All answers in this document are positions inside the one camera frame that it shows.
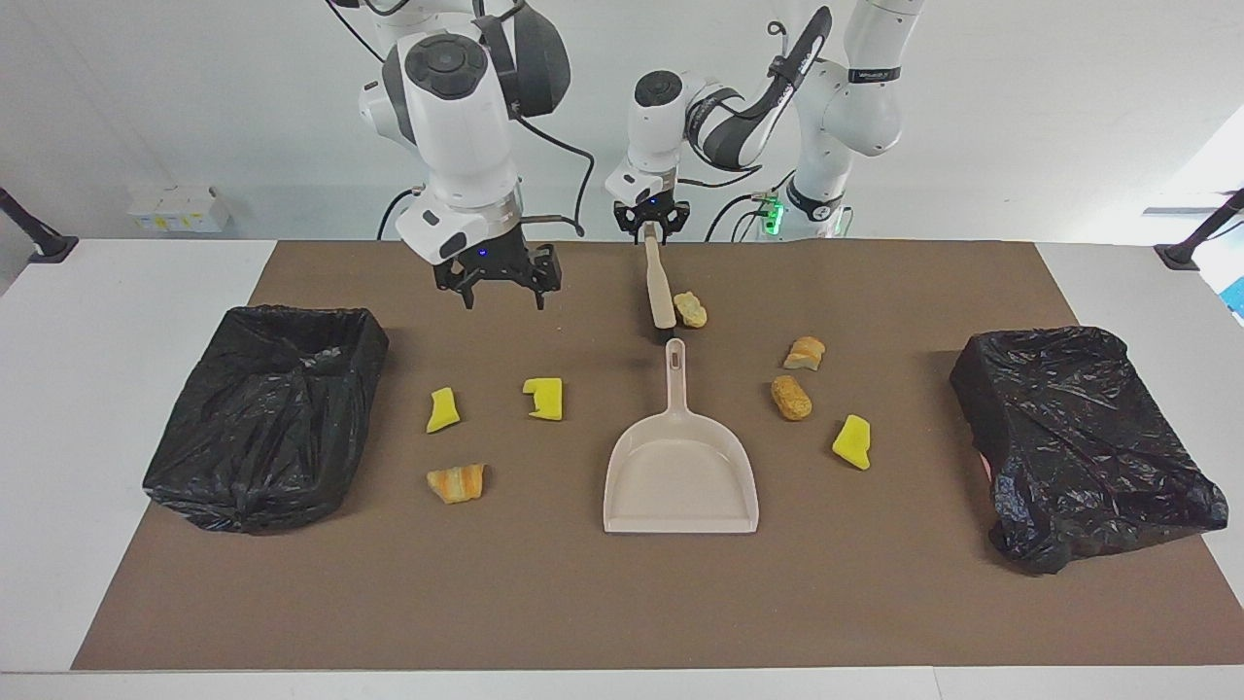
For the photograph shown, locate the white wall box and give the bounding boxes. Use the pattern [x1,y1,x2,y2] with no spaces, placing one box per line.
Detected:
[127,187,231,234]

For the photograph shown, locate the beige hand brush black bristles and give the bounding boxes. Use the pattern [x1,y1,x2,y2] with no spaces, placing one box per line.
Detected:
[641,222,678,346]

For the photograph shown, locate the black bag-lined trash bin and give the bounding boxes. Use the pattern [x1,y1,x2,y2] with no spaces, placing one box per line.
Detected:
[143,304,391,535]
[950,326,1230,577]

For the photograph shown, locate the brown table mat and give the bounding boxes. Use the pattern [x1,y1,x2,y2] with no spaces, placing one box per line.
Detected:
[71,240,1244,672]

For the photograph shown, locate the brown bread roll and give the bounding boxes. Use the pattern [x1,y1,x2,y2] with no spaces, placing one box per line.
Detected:
[770,375,813,422]

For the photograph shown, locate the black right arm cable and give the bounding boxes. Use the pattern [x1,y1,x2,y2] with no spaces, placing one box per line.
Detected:
[326,0,596,237]

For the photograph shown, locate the yellow sponge piece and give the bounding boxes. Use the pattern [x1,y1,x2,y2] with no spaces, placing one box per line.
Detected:
[426,386,463,435]
[522,377,565,422]
[832,413,873,472]

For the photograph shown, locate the black base cable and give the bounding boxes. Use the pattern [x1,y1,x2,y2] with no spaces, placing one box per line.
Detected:
[705,190,783,241]
[377,188,421,241]

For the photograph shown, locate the beige plastic dustpan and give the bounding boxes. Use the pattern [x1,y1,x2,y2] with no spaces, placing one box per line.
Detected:
[603,337,760,535]

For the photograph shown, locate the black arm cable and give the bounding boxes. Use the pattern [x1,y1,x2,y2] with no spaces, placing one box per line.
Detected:
[678,19,812,192]
[326,0,596,237]

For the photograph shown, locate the striped orange croissant piece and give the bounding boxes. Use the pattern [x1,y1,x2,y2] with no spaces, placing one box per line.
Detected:
[426,463,487,506]

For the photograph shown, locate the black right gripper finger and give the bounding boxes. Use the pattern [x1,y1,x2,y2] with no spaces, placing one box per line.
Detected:
[434,261,477,310]
[530,245,563,310]

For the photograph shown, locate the black camera stand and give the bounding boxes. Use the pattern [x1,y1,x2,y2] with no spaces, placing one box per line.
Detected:
[1155,188,1244,271]
[0,185,80,264]

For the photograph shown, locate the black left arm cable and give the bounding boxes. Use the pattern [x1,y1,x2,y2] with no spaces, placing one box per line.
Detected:
[678,19,812,192]

